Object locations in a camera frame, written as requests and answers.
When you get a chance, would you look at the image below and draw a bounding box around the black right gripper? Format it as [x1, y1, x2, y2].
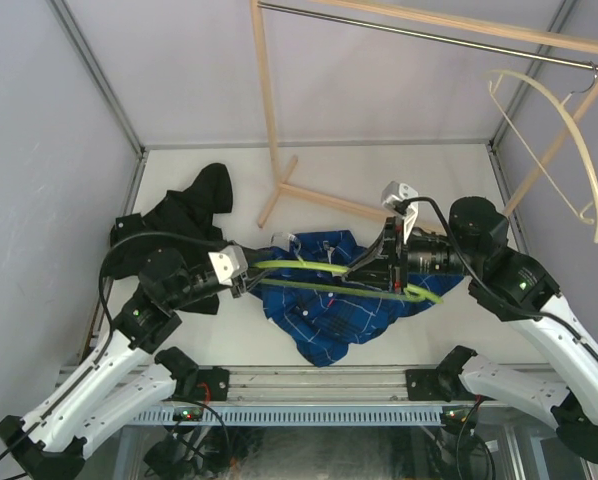
[342, 216, 481, 294]

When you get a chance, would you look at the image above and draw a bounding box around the wooden clothes rack frame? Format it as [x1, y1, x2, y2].
[248, 0, 598, 236]

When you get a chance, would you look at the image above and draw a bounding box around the beige wooden hanger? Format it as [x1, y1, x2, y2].
[482, 62, 598, 245]

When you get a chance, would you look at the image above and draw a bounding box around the black shirt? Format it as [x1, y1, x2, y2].
[103, 163, 233, 315]

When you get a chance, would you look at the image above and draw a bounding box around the green plastic hanger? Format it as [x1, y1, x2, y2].
[252, 260, 443, 304]

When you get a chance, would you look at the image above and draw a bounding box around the grey slotted cable duct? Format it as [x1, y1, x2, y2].
[129, 404, 444, 427]

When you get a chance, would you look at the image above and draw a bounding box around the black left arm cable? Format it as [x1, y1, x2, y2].
[0, 234, 230, 480]

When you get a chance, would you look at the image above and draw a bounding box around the blue plaid shirt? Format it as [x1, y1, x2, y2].
[252, 230, 434, 367]

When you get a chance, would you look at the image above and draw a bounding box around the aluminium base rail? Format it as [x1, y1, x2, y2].
[222, 365, 433, 405]

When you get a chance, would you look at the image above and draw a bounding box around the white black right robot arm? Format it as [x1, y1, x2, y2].
[344, 196, 598, 464]

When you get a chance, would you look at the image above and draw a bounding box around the metal clothes rail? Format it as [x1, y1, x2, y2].
[258, 0, 598, 72]

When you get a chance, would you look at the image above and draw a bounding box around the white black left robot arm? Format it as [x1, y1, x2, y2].
[0, 244, 248, 479]

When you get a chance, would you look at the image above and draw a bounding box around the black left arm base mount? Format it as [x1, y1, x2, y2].
[192, 367, 230, 403]

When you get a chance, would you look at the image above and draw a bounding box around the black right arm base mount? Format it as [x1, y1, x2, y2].
[405, 368, 445, 401]

